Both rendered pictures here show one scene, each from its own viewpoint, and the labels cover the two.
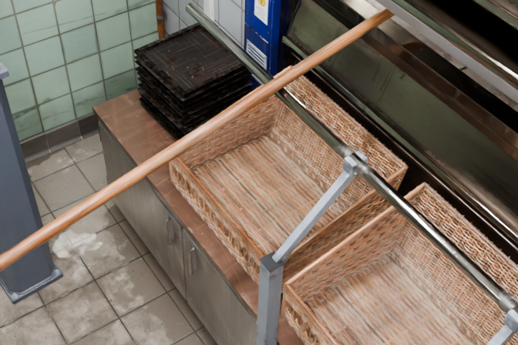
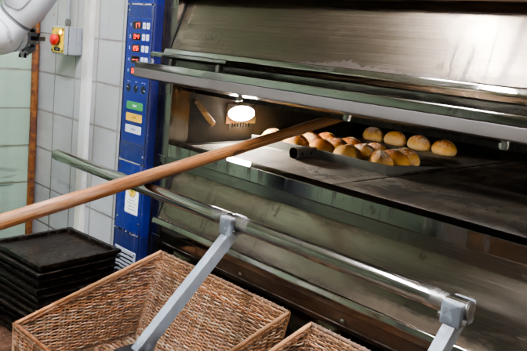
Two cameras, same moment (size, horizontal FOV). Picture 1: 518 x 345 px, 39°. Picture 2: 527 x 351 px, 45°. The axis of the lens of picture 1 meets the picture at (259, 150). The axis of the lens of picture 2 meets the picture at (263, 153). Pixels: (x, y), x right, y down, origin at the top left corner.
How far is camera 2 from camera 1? 86 cm
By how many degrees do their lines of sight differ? 37
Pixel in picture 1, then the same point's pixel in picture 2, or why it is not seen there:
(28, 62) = not seen: outside the picture
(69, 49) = not seen: outside the picture
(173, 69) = (32, 254)
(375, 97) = (250, 244)
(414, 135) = (294, 268)
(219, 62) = (84, 251)
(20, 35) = not seen: outside the picture
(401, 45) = (272, 173)
